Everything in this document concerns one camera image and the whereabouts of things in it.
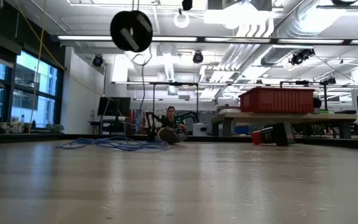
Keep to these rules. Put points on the black background robot arm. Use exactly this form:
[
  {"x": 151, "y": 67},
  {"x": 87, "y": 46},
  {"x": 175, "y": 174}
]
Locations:
[
  {"x": 150, "y": 119},
  {"x": 190, "y": 116}
]

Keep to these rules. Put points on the black metal gantry frame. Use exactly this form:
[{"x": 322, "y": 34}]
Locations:
[{"x": 176, "y": 84}]

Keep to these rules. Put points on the wooden workbench grey legs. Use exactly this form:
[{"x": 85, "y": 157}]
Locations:
[{"x": 291, "y": 116}]

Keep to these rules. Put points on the blue box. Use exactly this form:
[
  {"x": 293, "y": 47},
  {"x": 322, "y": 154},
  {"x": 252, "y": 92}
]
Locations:
[{"x": 242, "y": 129}]

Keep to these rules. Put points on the red black power tool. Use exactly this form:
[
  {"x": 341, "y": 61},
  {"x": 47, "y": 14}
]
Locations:
[{"x": 275, "y": 134}]

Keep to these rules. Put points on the white machine box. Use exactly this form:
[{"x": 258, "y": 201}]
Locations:
[{"x": 200, "y": 129}]

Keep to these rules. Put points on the grey yellow work glove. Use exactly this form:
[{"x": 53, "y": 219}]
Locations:
[{"x": 171, "y": 136}]

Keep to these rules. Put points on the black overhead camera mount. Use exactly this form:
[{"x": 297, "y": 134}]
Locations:
[{"x": 342, "y": 6}]

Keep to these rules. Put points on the black ceiling spotlight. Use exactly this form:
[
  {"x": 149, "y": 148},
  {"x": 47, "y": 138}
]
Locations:
[
  {"x": 97, "y": 61},
  {"x": 198, "y": 57}
]

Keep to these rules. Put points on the black ceiling camera cluster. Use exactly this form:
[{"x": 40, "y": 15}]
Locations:
[{"x": 301, "y": 56}]

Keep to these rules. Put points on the red plastic bin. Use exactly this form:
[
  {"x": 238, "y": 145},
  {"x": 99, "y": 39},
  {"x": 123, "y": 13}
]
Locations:
[{"x": 275, "y": 101}]

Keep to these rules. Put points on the green potted plant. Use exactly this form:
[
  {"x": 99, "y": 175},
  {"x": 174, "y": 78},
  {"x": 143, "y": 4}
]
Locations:
[{"x": 56, "y": 128}]

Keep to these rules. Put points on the black overhead light bar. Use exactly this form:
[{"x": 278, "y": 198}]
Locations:
[{"x": 201, "y": 39}]

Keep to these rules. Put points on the person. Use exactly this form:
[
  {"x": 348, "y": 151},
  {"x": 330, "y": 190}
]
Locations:
[{"x": 172, "y": 119}]

